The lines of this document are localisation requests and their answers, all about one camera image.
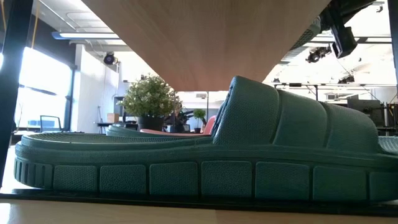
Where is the black ceiling spotlight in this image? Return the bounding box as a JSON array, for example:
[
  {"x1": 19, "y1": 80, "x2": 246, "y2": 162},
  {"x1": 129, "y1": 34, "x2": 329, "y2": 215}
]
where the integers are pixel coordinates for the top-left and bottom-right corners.
[
  {"x1": 103, "y1": 52, "x2": 118, "y2": 66},
  {"x1": 305, "y1": 45, "x2": 333, "y2": 64},
  {"x1": 337, "y1": 74, "x2": 356, "y2": 85}
]

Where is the black office chair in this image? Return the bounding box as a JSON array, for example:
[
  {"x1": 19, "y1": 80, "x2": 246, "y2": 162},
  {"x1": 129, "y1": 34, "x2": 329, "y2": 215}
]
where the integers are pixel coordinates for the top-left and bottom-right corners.
[{"x1": 39, "y1": 114, "x2": 62, "y2": 133}]

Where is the wooden shelf with black frame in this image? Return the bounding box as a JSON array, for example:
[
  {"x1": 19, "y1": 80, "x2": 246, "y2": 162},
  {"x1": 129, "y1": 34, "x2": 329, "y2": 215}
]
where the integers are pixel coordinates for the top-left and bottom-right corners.
[{"x1": 0, "y1": 0, "x2": 398, "y2": 218}]

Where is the ceiling light strip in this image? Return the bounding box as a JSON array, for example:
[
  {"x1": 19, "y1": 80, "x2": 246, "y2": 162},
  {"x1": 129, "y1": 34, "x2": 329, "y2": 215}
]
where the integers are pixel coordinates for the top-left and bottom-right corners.
[{"x1": 51, "y1": 30, "x2": 121, "y2": 40}]

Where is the black metal rig frame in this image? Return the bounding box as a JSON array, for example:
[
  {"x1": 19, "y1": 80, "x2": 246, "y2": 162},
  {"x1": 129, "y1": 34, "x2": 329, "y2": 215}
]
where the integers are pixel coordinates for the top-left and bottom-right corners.
[{"x1": 270, "y1": 81, "x2": 397, "y2": 103}]

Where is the grey ventilation duct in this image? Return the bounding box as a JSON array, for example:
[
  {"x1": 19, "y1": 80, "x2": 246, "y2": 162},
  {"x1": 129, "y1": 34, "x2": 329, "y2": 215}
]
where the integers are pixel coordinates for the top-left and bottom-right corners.
[{"x1": 279, "y1": 17, "x2": 322, "y2": 63}]

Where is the pink rubber slide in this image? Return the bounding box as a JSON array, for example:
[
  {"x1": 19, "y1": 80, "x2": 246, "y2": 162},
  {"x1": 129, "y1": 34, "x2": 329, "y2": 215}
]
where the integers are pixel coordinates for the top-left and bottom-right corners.
[{"x1": 139, "y1": 115, "x2": 218, "y2": 138}]

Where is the small potted plant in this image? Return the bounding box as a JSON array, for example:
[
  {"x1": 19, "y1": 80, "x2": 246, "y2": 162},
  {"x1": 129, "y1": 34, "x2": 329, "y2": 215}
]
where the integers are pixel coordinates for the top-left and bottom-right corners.
[{"x1": 192, "y1": 108, "x2": 207, "y2": 134}]

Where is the potted plant in black pot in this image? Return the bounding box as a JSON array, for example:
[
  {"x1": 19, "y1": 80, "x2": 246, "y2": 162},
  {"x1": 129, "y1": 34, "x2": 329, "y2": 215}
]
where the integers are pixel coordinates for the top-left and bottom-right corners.
[{"x1": 118, "y1": 74, "x2": 183, "y2": 132}]

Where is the person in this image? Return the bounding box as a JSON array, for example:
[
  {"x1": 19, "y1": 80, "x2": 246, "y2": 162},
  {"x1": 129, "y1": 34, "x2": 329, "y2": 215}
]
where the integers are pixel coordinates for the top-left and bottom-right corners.
[{"x1": 164, "y1": 101, "x2": 193, "y2": 134}]

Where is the black computer monitor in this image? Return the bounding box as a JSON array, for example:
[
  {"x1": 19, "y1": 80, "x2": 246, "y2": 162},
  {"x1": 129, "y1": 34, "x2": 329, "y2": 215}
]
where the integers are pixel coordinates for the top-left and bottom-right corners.
[{"x1": 347, "y1": 98, "x2": 387, "y2": 125}]

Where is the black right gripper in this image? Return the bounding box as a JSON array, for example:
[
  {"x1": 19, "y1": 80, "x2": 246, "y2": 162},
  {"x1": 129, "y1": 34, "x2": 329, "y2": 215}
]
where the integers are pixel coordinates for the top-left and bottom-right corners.
[{"x1": 321, "y1": 0, "x2": 359, "y2": 60}]

